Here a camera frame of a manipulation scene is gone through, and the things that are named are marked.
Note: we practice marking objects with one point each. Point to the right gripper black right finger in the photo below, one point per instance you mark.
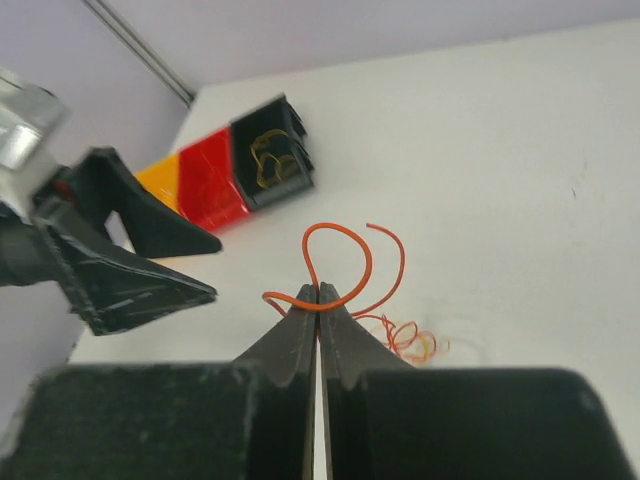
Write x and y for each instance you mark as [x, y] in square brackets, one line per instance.
[385, 419]

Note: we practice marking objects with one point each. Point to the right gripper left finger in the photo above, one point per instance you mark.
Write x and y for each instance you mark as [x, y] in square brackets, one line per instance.
[250, 418]

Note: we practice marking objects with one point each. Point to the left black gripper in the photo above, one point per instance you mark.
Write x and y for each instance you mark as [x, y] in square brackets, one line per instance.
[111, 289]

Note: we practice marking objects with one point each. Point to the yellow plastic bin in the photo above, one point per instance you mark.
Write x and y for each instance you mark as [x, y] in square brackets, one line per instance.
[162, 180]

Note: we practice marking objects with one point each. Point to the red plastic bin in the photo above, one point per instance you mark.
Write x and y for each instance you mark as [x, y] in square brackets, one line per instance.
[207, 194]

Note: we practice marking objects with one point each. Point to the black plastic bin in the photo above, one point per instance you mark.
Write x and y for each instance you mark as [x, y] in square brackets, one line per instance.
[270, 159]

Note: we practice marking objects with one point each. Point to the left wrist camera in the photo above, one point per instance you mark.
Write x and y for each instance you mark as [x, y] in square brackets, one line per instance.
[29, 117]

